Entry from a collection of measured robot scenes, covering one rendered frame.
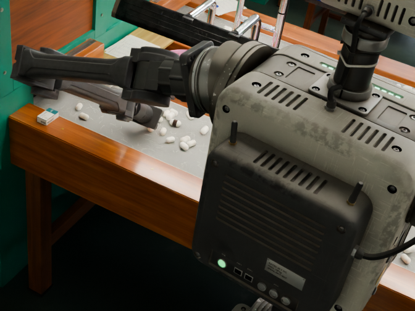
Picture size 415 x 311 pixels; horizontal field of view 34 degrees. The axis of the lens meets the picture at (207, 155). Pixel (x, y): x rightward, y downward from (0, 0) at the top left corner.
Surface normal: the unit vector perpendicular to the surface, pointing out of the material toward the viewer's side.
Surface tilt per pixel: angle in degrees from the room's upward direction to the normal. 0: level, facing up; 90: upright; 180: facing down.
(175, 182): 0
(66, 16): 90
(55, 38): 90
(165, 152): 0
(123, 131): 0
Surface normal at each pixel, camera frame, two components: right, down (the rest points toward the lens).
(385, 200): -0.54, 0.45
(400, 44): 0.14, -0.78
